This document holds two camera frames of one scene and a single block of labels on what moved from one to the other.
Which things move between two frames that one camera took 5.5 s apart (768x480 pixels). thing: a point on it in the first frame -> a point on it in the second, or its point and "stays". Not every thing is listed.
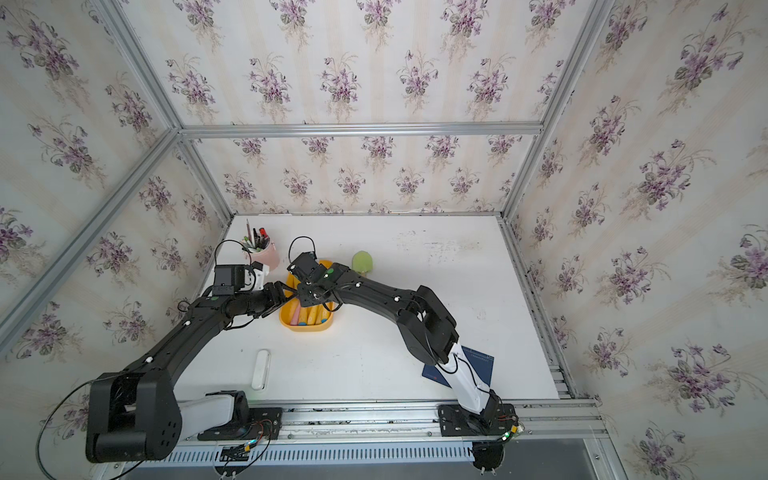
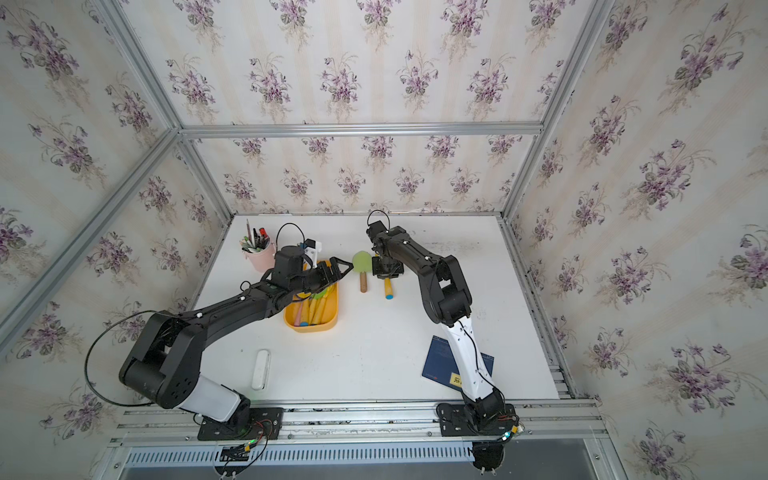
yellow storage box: x=312 y=318 stays
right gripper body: x=305 y=295 -> x=383 y=267
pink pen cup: x=259 y=246 stays
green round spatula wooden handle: x=362 y=262 stays
